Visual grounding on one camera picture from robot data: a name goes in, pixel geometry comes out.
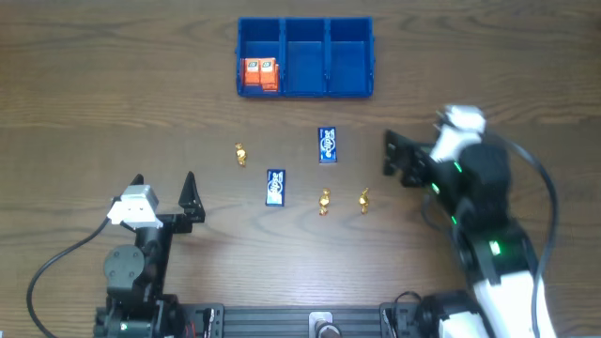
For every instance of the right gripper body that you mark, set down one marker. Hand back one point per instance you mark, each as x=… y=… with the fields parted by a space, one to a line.
x=415 y=164

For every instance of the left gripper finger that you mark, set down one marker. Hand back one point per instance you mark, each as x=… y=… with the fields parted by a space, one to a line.
x=192 y=202
x=137 y=180

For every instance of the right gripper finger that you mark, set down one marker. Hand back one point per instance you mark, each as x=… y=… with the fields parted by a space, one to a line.
x=392 y=152

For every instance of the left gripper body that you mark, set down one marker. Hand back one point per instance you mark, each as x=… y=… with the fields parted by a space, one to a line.
x=176 y=223

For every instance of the gold candy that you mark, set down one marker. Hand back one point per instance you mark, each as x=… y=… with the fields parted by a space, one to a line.
x=241 y=154
x=364 y=200
x=324 y=201

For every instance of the blue candy pack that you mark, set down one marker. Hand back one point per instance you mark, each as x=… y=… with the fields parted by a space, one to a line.
x=275 y=188
x=327 y=145

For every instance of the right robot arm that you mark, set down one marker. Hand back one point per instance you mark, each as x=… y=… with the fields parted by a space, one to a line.
x=488 y=188

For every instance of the blue tray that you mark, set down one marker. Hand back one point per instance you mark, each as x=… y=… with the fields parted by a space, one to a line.
x=305 y=70

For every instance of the orange candy box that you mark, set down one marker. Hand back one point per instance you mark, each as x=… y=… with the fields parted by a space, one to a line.
x=252 y=71
x=268 y=74

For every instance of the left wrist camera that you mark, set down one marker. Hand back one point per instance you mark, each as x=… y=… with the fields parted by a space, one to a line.
x=136 y=206

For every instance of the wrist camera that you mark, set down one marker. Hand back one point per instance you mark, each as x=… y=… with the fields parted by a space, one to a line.
x=136 y=206
x=462 y=124

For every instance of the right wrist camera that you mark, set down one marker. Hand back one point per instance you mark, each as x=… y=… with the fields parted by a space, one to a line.
x=462 y=124

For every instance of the mounting rail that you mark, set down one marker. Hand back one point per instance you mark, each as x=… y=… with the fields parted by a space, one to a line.
x=272 y=321

